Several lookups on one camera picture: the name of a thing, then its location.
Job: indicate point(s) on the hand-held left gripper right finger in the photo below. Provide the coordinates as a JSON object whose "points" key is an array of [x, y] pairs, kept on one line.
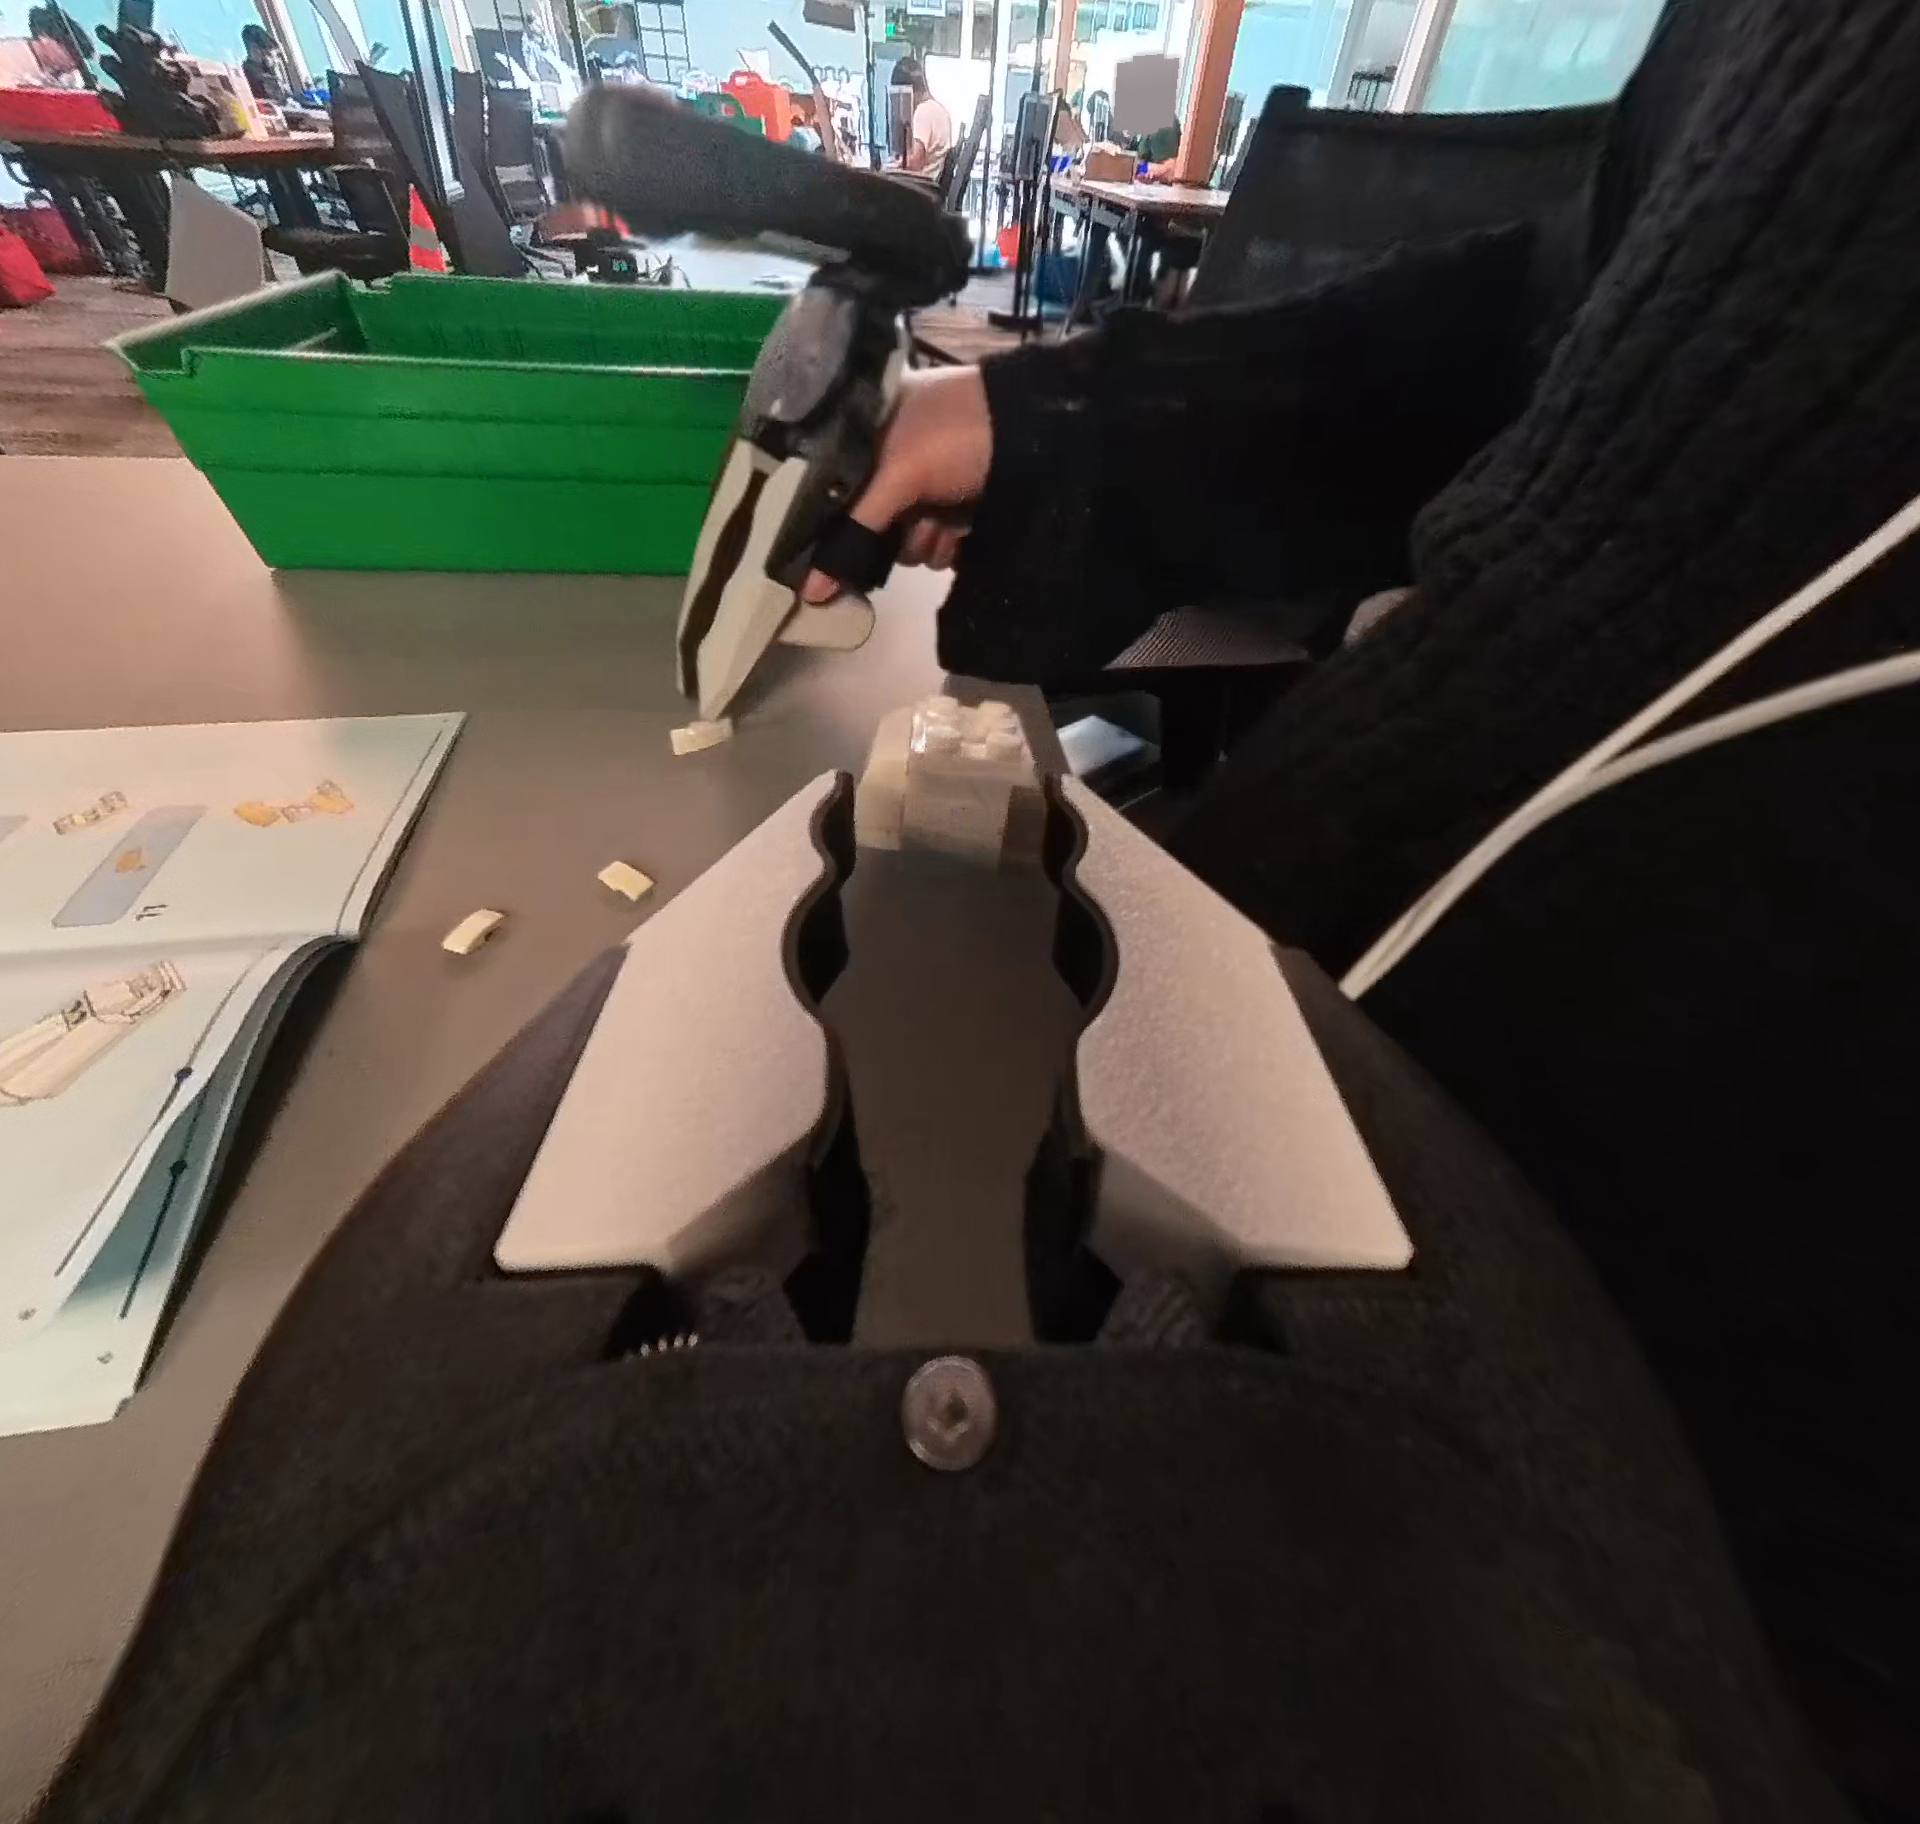
{"points": [[1231, 1089]]}

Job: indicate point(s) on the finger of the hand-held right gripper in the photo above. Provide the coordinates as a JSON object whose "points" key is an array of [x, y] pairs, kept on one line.
{"points": [[712, 550], [772, 579]]}

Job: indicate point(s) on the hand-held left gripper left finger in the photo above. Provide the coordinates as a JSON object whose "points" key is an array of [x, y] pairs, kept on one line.
{"points": [[677, 1089]]}

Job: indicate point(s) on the small white curved toy brick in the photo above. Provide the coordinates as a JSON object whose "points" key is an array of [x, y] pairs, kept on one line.
{"points": [[700, 735], [626, 882], [474, 931]]}

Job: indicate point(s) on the white toy brick assembly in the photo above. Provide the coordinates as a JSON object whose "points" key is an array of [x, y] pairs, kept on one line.
{"points": [[953, 789]]}

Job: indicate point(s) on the green plastic bin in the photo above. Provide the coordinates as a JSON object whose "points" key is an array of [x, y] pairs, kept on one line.
{"points": [[452, 459]]}

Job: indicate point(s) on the person's right hand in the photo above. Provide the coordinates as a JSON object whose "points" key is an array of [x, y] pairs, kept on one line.
{"points": [[938, 459]]}

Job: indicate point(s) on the orange traffic cone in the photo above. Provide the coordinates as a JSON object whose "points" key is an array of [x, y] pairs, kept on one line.
{"points": [[427, 234]]}

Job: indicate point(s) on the person's torso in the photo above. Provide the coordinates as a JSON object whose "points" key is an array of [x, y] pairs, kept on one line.
{"points": [[1727, 1104]]}

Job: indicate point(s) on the pale blue instruction booklet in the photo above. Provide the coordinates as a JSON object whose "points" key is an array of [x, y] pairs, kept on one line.
{"points": [[182, 954]]}

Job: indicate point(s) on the white cardboard sheet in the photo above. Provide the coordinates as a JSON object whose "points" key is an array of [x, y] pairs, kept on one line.
{"points": [[211, 249]]}

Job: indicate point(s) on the red crate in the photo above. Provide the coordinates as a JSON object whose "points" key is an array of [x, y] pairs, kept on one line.
{"points": [[53, 111]]}

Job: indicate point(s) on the red bag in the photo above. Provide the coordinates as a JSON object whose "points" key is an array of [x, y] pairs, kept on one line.
{"points": [[22, 264]]}

